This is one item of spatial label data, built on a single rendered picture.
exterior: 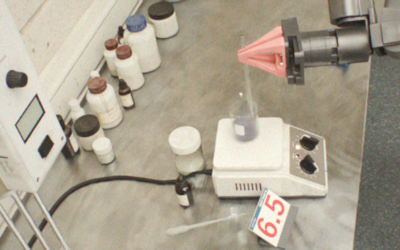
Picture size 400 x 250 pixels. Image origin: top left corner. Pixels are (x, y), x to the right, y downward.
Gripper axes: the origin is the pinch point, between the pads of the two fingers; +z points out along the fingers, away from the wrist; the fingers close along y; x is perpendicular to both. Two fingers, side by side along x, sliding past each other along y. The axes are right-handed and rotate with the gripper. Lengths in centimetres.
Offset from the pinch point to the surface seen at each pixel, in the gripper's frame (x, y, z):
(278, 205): 24.0, 11.9, -3.4
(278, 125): 17.1, -0.9, -4.7
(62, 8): 8, -36, 41
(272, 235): 24.5, 17.7, -2.0
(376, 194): 101, -47, -38
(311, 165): 20.0, 6.9, -9.8
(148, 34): 16.1, -32.6, 21.9
